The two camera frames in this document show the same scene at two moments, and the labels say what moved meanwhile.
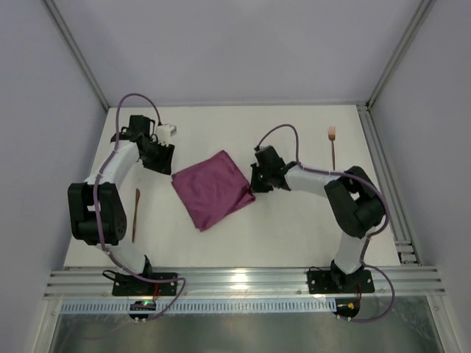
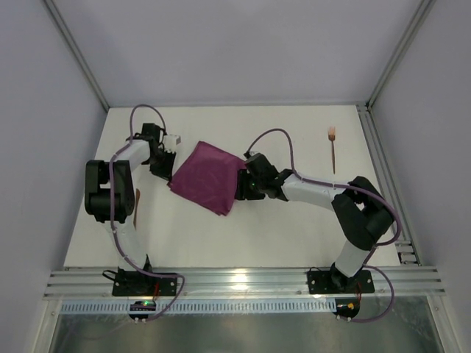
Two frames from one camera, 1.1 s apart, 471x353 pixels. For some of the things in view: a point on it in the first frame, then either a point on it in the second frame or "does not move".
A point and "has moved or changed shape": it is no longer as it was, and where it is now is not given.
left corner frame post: x=78 y=52 does not move
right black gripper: x=263 y=176 -> x=243 y=184
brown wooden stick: x=137 y=192 does not move
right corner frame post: x=419 y=17 does not move
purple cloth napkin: x=211 y=189 has moved or changed shape
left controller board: x=142 y=305 does not move
